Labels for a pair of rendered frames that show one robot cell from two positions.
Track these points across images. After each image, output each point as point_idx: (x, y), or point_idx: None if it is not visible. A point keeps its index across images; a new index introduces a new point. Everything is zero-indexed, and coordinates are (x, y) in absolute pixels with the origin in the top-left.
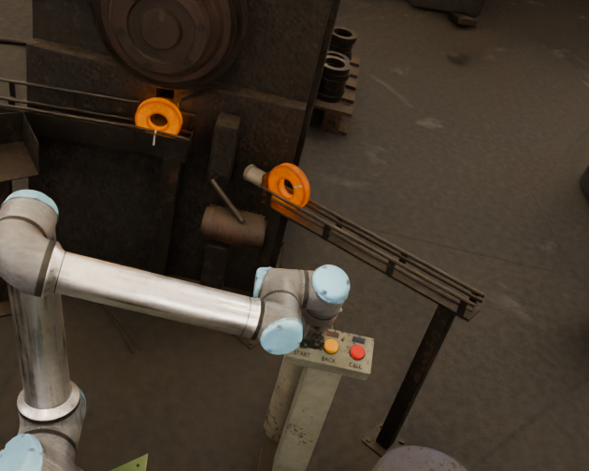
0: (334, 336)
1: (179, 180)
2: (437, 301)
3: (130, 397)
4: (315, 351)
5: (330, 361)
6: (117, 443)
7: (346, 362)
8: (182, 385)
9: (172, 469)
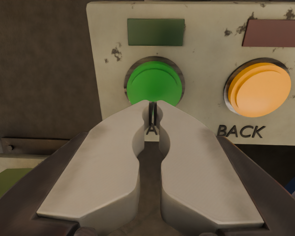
0: (279, 46)
1: None
2: None
3: (27, 35)
4: (196, 115)
5: (246, 134)
6: (34, 84)
7: None
8: (66, 6)
9: (83, 99)
